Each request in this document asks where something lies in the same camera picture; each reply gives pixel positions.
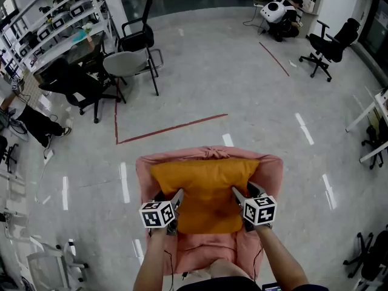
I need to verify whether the black office chair with headrest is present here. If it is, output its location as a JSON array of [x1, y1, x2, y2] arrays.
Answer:
[[298, 17, 361, 83]]

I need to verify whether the pink cloth covered chair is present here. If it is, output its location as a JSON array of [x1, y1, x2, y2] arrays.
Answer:
[[135, 145, 284, 280]]

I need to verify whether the white box with dark screen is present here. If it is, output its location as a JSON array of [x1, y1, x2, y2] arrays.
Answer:
[[51, 10, 73, 30], [36, 22, 55, 41], [69, 0, 93, 18]]

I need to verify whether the person's dark clothing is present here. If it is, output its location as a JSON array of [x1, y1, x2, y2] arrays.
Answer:
[[175, 276, 330, 291]]

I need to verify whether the white metal shelving unit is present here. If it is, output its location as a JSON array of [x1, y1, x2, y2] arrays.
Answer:
[[0, 0, 115, 72]]

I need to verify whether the dark table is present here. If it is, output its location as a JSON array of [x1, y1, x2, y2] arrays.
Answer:
[[33, 30, 107, 81]]

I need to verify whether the straight red floor tape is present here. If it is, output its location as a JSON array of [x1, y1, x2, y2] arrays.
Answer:
[[259, 42, 290, 78]]

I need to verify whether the person's left forearm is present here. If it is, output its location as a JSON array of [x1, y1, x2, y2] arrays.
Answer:
[[133, 227, 175, 291]]

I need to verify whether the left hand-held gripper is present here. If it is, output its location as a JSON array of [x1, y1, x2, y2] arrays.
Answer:
[[138, 188, 185, 236]]

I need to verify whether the grey counter with hutch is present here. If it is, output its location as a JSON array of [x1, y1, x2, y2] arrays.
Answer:
[[274, 0, 328, 39]]

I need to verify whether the angled red floor tape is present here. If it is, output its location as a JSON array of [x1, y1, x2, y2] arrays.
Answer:
[[114, 77, 229, 145]]

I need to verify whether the white desk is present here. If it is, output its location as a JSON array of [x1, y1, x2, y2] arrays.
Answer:
[[345, 89, 388, 163]]

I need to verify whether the orange pillow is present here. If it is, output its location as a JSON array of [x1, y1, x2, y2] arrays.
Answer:
[[150, 158, 261, 235]]

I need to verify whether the vase with white flowers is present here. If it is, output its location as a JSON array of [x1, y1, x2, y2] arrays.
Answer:
[[81, 22, 94, 42]]

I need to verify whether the thin black cable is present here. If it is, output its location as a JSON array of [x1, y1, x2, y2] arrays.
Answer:
[[252, 244, 264, 280], [163, 249, 175, 291]]

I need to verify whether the white metal stand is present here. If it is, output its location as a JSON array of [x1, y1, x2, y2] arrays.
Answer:
[[25, 239, 89, 291]]

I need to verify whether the dark glass double door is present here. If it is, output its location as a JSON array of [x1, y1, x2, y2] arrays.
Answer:
[[357, 0, 388, 60]]

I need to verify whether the white round backpack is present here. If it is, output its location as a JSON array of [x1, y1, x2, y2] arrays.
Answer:
[[259, 0, 287, 22]]

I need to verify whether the black visitor chair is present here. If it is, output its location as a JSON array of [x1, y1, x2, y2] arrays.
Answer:
[[116, 0, 164, 78]]

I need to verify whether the black swivel office chair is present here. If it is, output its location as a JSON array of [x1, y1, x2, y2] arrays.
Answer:
[[38, 58, 122, 124], [342, 224, 388, 284], [0, 135, 19, 174], [360, 124, 388, 170]]

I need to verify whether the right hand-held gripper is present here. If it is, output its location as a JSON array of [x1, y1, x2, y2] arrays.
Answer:
[[232, 182, 278, 232]]

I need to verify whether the grey plastic chair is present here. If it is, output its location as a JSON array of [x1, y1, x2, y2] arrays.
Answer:
[[102, 50, 161, 104]]

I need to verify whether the person's right forearm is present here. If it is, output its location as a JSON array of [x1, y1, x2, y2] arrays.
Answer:
[[254, 224, 310, 291]]

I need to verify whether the teal cloth item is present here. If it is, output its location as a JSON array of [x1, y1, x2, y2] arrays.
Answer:
[[72, 28, 89, 44]]

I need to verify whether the white lattice cabinet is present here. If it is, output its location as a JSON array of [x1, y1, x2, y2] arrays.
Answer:
[[18, 71, 52, 112]]

